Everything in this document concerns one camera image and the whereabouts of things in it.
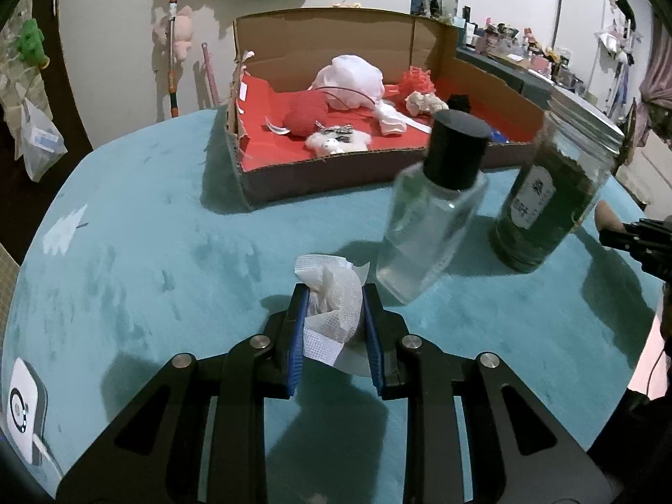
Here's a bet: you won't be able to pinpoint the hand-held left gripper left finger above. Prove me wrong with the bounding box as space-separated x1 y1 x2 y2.
55 283 310 504

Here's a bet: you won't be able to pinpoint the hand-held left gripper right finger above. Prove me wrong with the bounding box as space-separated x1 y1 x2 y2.
362 283 615 504

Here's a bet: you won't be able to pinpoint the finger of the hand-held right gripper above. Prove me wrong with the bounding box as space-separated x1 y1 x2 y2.
624 217 672 233
599 228 672 275

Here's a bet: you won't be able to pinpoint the beige powder puff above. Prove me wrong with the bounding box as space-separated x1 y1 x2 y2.
595 202 627 233

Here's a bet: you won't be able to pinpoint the white gauze pad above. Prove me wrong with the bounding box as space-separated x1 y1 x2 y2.
294 253 371 373

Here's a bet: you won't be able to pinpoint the white plush bunny with bow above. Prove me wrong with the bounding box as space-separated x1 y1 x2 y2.
306 125 371 157

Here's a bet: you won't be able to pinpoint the white cloth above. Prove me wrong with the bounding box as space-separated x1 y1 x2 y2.
374 101 409 137

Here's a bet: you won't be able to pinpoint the red yarn ball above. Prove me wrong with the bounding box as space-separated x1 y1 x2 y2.
283 92 331 142

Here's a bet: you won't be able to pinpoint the cream crochet scrunchie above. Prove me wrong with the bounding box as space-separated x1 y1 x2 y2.
407 91 449 115

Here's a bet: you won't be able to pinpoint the cardboard box with red lining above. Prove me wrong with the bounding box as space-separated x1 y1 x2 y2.
225 7 552 212

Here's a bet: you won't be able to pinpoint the large glass jar dark leaves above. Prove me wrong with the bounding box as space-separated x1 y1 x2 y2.
489 87 625 274

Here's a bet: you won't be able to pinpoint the clear bottle with black cap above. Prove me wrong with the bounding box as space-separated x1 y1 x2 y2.
375 109 491 305

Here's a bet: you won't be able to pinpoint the pink curtain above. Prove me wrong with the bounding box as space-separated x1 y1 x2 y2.
637 37 672 149

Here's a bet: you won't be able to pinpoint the dark side table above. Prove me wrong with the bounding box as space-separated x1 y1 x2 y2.
454 45 557 102

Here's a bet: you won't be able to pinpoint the row of cosmetic bottles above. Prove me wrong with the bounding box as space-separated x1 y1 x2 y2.
451 5 585 96

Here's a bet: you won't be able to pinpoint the red mesh puff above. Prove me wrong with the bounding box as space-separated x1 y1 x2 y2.
394 66 436 98

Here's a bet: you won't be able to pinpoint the white mesh bath ball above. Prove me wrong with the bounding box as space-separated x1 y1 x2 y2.
310 54 386 111

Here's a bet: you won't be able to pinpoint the pink pole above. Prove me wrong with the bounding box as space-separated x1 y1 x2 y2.
201 42 219 109

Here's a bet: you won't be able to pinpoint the white round-faced device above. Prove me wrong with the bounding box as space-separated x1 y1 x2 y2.
8 357 64 478

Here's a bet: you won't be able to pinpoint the orange and white pole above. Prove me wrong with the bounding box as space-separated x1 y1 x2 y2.
165 0 182 119

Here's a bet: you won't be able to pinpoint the dark brown door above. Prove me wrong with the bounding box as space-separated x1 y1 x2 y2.
0 0 106 263

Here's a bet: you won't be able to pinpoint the clear plastic bag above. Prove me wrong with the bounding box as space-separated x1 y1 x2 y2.
13 97 69 184

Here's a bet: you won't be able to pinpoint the pink plush toy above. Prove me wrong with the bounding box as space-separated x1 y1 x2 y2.
152 4 195 61

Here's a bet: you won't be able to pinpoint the hanging dried bouquet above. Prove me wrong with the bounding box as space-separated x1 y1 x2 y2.
0 0 53 121

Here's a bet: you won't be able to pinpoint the green plush toy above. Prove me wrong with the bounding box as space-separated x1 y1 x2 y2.
18 17 50 69

